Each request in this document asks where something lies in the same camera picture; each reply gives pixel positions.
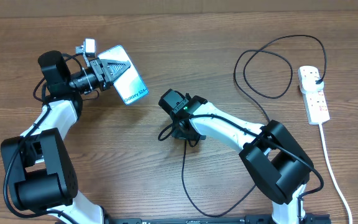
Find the white power strip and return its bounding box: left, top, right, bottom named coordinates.
left=297, top=65, right=331, bottom=126

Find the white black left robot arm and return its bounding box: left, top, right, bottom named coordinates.
left=1, top=50, right=131, bottom=223

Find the white charger plug adapter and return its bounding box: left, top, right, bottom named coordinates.
left=300, top=76, right=324, bottom=94

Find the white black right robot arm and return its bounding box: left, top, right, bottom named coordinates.
left=158, top=89, right=314, bottom=223

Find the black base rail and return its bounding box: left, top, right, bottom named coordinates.
left=106, top=213, right=332, bottom=224

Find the white power strip cord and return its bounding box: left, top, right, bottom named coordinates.
left=318, top=123, right=354, bottom=224

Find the Samsung Galaxy smartphone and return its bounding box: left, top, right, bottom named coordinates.
left=98, top=45, right=149, bottom=105

